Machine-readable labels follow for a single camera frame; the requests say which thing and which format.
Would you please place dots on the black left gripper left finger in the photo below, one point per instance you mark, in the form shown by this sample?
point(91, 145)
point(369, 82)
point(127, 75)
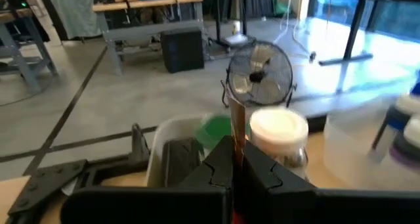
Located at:
point(216, 165)

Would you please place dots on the grey hanging cloth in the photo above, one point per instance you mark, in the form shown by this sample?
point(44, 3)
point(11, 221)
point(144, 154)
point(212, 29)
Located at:
point(75, 10)

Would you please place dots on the black floor fan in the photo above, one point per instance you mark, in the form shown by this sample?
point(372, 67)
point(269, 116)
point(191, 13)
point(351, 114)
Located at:
point(257, 76)

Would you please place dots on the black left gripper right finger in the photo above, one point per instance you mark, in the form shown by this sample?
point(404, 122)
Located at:
point(259, 171)

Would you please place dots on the black computer tower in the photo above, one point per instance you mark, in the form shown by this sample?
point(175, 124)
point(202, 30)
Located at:
point(182, 50)

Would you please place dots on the white-lidded spice jar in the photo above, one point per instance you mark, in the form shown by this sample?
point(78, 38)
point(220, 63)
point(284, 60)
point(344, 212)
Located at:
point(279, 128)

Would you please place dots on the rolling stand white base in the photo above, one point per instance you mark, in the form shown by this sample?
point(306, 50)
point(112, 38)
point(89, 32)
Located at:
point(234, 38)

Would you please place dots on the orange black snack packet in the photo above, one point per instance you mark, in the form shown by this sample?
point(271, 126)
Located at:
point(238, 125)

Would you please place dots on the grey metal table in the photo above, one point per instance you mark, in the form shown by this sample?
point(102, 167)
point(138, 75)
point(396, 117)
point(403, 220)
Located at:
point(19, 53)

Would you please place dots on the grey workbench wooden top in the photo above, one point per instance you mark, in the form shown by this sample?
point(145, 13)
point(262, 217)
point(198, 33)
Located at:
point(147, 2)

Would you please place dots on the black spice container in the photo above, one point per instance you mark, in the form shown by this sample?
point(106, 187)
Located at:
point(180, 161)

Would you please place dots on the black floor stand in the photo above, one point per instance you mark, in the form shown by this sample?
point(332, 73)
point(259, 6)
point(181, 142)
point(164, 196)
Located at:
point(354, 30)

